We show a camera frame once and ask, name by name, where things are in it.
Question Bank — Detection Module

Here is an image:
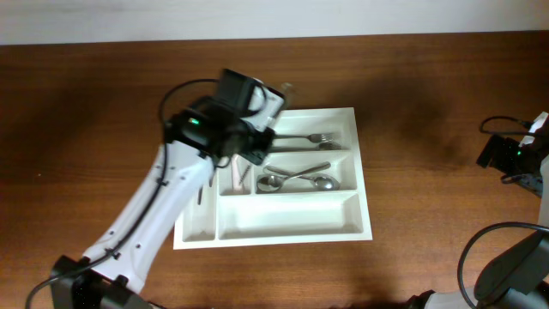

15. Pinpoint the small steel teaspoon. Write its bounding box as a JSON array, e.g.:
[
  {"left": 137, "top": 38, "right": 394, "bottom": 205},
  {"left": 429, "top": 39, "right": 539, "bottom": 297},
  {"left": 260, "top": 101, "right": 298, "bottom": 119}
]
[
  {"left": 196, "top": 186, "right": 203, "bottom": 205},
  {"left": 238, "top": 164, "right": 251, "bottom": 185}
]

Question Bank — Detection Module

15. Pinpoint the steel tablespoon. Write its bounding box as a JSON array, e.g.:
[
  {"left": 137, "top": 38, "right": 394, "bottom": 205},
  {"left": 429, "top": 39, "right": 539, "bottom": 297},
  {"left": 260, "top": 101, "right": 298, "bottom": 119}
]
[
  {"left": 256, "top": 162, "right": 331, "bottom": 192},
  {"left": 263, "top": 166, "right": 341, "bottom": 191}
]

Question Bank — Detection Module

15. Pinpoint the pink plastic knife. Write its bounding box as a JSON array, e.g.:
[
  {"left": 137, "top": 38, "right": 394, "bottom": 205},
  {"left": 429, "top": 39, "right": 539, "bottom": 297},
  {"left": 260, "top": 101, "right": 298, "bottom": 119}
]
[{"left": 231, "top": 155, "right": 243, "bottom": 192}]

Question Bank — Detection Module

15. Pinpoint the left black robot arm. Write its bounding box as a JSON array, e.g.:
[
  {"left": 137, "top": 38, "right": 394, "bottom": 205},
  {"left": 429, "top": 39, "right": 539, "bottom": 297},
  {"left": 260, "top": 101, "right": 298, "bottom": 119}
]
[{"left": 40, "top": 69, "right": 288, "bottom": 309}]

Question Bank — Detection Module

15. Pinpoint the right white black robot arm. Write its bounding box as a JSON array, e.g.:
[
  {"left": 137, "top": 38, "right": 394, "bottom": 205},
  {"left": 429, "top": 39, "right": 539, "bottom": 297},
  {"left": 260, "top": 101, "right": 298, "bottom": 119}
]
[{"left": 403, "top": 112, "right": 548, "bottom": 309}]

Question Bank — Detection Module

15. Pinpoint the white plastic cutlery tray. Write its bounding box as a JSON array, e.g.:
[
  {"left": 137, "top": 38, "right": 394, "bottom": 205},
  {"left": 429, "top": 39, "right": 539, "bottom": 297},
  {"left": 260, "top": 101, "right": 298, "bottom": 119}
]
[{"left": 173, "top": 107, "right": 373, "bottom": 250}]

